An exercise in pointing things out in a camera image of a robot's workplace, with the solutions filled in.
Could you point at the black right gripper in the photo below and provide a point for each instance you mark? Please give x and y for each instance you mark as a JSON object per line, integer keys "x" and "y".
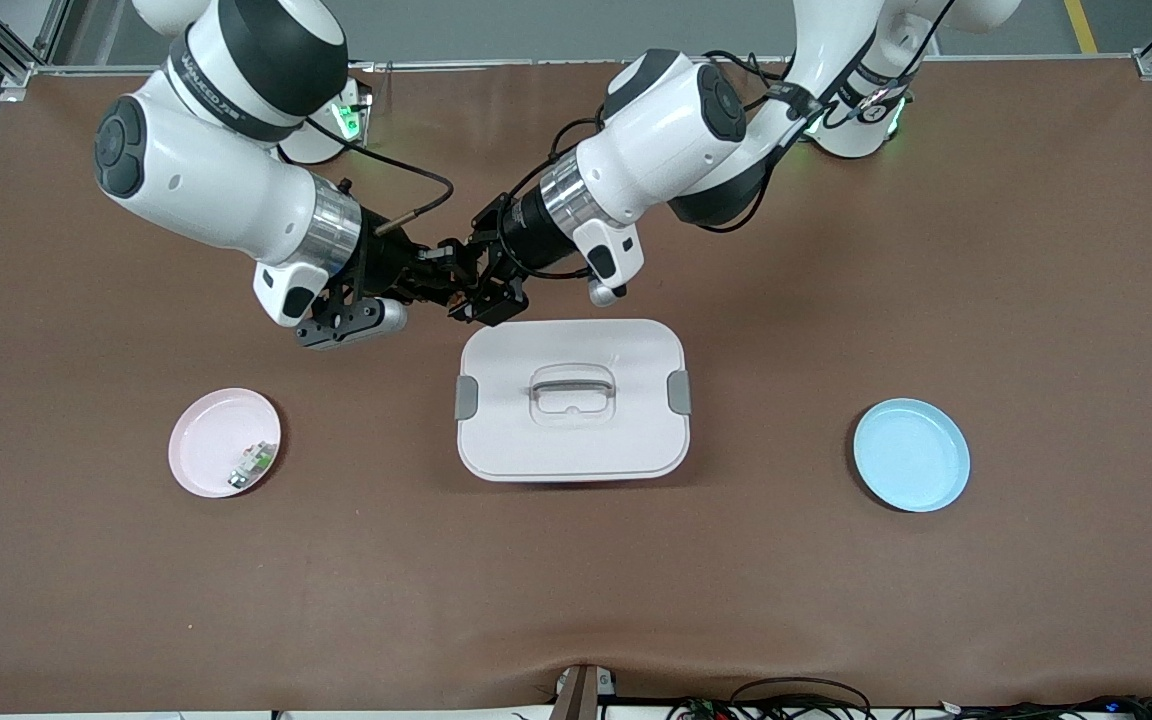
{"x": 383, "y": 262}

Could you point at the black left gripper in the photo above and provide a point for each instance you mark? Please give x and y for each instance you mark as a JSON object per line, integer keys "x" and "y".
{"x": 532, "y": 237}

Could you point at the black orange switch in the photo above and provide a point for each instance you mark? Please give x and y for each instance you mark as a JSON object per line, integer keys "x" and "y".
{"x": 453, "y": 297}

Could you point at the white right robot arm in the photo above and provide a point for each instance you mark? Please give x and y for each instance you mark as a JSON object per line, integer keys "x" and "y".
{"x": 206, "y": 190}

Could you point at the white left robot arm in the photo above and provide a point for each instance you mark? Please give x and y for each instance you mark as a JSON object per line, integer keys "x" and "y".
{"x": 666, "y": 130}

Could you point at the grey box latch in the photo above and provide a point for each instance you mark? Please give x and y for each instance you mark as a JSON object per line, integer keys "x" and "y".
{"x": 679, "y": 392}
{"x": 466, "y": 398}

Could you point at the white lidded storage box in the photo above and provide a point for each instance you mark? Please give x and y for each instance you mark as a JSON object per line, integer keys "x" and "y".
{"x": 576, "y": 450}

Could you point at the white green circuit breaker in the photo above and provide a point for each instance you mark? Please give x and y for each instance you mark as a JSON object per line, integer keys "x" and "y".
{"x": 251, "y": 464}

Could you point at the pale pink round plate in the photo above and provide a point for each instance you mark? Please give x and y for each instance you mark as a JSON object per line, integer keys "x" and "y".
{"x": 206, "y": 440}

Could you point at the light blue round plate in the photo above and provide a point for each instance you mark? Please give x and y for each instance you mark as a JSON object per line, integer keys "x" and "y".
{"x": 911, "y": 455}

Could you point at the metal table edge rail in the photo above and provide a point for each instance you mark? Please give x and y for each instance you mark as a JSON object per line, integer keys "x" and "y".
{"x": 496, "y": 63}

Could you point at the brown camera mount post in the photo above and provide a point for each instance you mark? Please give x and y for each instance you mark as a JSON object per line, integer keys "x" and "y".
{"x": 576, "y": 695}

